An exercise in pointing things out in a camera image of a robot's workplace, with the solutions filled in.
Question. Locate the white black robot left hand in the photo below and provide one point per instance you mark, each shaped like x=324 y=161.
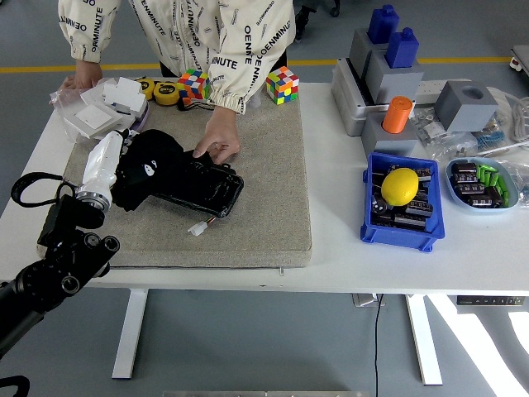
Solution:
x=101 y=159

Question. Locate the person's left hand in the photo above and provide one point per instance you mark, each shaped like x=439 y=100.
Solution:
x=221 y=134

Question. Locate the person's right hand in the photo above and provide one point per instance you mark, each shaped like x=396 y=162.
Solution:
x=86 y=74

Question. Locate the black rag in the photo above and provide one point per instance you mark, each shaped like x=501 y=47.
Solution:
x=161 y=144

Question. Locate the person's left forearm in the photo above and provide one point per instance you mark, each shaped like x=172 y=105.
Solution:
x=239 y=78

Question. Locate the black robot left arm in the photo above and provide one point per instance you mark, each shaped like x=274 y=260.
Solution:
x=53 y=264

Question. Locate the person's right forearm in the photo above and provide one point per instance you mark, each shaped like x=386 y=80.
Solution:
x=82 y=29

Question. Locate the black table control panel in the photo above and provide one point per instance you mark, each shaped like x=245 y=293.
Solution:
x=487 y=301

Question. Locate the clear plastic box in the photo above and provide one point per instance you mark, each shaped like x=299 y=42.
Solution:
x=82 y=131

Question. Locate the clear plastic bag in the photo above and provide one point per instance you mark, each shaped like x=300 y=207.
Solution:
x=62 y=99
x=520 y=178

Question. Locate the white cardboard piece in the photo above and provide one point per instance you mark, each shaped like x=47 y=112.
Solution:
x=124 y=93

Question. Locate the colourful puzzle cube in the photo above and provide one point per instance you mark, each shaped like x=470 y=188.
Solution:
x=193 y=84
x=282 y=84

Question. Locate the purple tray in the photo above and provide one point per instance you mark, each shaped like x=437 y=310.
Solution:
x=142 y=118

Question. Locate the yellow tape measure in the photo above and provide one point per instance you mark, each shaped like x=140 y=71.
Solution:
x=165 y=93
x=145 y=87

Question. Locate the grey-brown mat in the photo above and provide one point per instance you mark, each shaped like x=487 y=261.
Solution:
x=256 y=207

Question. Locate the person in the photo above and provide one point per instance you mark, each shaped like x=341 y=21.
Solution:
x=186 y=29

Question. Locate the light grey base box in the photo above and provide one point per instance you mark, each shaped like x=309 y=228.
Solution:
x=345 y=99

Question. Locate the grey holder block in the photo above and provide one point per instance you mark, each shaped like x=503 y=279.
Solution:
x=359 y=49
x=392 y=144
x=396 y=84

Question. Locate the black chair castor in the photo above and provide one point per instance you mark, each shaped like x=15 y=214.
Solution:
x=335 y=8

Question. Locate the white table leg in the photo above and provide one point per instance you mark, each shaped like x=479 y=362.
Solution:
x=130 y=331
x=425 y=343

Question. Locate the orange cylinder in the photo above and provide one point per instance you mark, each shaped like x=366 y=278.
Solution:
x=396 y=116

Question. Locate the yellow lemon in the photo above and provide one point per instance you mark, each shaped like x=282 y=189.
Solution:
x=399 y=187

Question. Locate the blue bottle-shaped block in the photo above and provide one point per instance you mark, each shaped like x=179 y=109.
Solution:
x=382 y=25
x=401 y=49

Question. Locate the clear bag of screws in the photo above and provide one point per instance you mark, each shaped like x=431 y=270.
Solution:
x=430 y=128

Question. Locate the white power strip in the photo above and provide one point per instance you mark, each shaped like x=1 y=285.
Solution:
x=430 y=89

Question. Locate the grey box under table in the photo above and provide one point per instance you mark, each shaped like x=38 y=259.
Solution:
x=365 y=299

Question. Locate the blue plastic bin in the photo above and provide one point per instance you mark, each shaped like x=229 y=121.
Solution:
x=430 y=231

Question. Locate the clear bag of small parts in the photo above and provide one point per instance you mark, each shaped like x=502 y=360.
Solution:
x=454 y=146

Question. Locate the light blue dish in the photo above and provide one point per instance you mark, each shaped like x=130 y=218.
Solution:
x=450 y=194

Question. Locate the grey block with round hole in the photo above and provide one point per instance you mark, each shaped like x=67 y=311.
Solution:
x=458 y=111

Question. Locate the green battery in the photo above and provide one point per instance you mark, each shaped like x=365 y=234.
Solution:
x=489 y=168
x=506 y=198
x=487 y=178
x=480 y=173
x=501 y=184

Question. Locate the bag of blue resistors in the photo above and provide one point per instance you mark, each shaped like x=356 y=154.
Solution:
x=492 y=138

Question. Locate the grey cart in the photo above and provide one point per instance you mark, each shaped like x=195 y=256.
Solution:
x=521 y=58

